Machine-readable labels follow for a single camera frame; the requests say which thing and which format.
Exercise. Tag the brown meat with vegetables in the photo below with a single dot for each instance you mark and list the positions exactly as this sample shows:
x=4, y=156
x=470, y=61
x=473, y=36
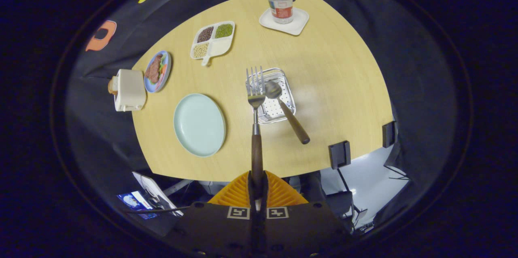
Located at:
x=153, y=70

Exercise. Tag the white square coaster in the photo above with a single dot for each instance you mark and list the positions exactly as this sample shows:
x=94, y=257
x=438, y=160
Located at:
x=297, y=25

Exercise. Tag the white divided bean tray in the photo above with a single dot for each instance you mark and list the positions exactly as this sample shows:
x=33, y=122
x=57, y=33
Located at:
x=218, y=45

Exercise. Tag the white flat board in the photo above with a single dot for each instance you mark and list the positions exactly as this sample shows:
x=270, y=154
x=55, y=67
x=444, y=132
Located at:
x=158, y=193

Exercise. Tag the toast bread slice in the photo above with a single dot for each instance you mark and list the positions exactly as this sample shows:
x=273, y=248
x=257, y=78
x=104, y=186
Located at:
x=112, y=86

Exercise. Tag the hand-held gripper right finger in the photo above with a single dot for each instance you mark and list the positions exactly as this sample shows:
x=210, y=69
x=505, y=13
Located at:
x=264, y=193

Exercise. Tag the black metal stand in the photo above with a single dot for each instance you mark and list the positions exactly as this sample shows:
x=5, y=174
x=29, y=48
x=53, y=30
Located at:
x=348, y=205
x=398, y=171

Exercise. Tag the blue plate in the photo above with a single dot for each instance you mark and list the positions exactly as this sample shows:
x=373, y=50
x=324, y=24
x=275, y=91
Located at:
x=166, y=70

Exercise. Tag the light green plate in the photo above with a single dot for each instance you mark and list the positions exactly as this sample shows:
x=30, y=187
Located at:
x=199, y=125

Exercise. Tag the perforated metal basket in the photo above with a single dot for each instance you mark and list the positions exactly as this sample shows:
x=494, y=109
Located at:
x=273, y=110

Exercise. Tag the black table clamp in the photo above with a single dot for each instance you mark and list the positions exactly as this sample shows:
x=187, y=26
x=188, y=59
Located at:
x=339, y=155
x=389, y=134

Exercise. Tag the white toaster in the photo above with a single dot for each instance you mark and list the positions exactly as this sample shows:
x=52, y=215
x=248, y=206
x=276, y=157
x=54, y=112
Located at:
x=131, y=90

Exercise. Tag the lit blue screen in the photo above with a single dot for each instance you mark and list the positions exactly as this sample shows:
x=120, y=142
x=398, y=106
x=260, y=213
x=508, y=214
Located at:
x=135, y=203

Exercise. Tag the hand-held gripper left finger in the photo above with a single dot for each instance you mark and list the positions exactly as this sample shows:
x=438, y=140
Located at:
x=252, y=193

